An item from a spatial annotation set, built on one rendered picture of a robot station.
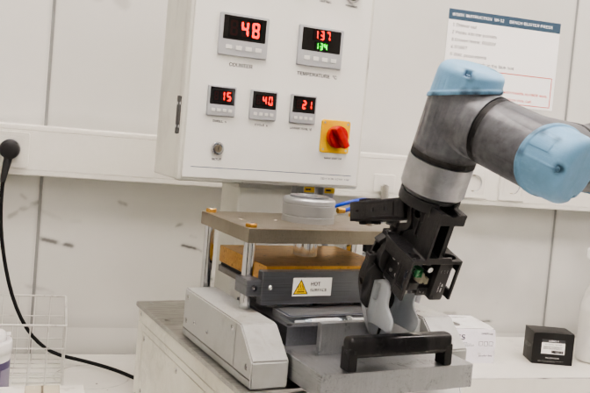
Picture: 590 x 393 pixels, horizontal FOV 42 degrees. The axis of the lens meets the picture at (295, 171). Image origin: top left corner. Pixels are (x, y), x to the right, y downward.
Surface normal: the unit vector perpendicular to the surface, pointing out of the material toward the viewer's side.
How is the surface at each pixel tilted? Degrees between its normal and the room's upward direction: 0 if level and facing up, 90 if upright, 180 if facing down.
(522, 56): 90
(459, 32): 90
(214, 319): 90
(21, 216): 90
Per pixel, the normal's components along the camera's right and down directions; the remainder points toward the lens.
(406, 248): 0.24, -0.90
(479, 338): 0.29, 0.04
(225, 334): -0.89, -0.05
